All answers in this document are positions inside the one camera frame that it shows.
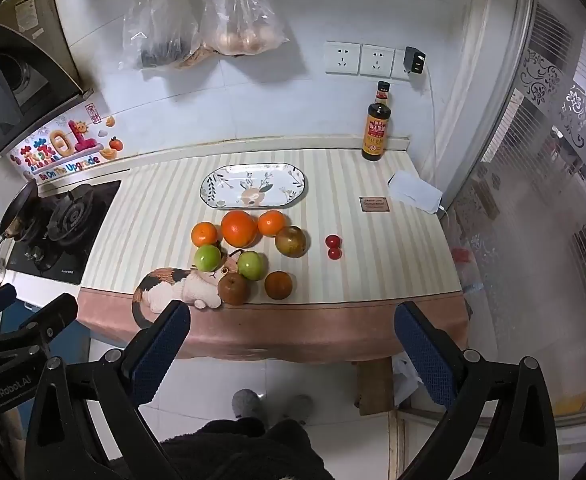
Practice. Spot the black plug adapter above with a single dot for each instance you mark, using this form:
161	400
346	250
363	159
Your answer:
415	60

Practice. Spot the frosted glass sliding door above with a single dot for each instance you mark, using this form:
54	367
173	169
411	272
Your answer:
548	210

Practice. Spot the colourful wall stickers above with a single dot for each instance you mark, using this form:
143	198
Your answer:
68	147

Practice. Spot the green apple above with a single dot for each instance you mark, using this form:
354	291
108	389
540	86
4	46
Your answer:
251	265
208	258

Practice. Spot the large orange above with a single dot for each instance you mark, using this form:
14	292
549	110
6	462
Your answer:
240	228

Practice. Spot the wooden table leg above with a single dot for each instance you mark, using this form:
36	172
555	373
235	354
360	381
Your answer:
373	385

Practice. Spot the range hood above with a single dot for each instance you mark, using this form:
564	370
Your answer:
8	95

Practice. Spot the dark soy sauce bottle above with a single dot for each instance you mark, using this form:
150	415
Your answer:
376	132

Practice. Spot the white crumpled plastic bag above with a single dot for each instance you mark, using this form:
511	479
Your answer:
408	377

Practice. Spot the reddish brown round fruit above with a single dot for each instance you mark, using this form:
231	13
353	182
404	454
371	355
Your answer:
233	288

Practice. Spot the calico cat plush toy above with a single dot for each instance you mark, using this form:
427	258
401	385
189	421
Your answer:
173	285

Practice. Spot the black gas stove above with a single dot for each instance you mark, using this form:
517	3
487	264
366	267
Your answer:
73	220

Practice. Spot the olive brown round fruit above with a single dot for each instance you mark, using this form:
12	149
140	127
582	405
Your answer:
291	241

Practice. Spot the person's dark clothed legs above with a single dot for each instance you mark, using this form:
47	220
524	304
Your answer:
243	450

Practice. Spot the small brown card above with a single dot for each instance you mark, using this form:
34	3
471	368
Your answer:
374	204

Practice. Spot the plastic bag with pale produce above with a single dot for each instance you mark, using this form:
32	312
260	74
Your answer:
240	20

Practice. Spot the oval floral ceramic plate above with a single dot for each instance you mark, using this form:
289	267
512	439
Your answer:
253	186

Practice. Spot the striped cream tablecloth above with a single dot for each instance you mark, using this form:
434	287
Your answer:
373	280

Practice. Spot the plastic bag with dark contents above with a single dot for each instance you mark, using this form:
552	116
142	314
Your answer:
160	25

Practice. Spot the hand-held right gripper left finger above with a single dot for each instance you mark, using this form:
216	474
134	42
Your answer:
160	347

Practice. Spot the red cherry tomato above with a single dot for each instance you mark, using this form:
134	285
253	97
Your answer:
331	240
334	253

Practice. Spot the black frying pan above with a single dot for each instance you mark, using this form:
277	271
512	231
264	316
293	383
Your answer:
18	210

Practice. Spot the small orange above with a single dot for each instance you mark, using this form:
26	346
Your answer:
204	234

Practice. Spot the dark orange round fruit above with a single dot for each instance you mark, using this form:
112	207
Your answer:
278	285

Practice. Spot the grey slipper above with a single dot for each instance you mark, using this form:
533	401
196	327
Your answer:
246	402

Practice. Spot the white folded paper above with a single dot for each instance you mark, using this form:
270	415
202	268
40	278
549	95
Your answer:
415	191

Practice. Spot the white wall outlet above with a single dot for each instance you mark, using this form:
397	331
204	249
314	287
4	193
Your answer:
342	58
377	61

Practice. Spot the medium orange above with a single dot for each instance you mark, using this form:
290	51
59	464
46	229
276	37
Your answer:
271	223

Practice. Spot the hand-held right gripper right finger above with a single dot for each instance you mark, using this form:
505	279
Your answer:
423	347

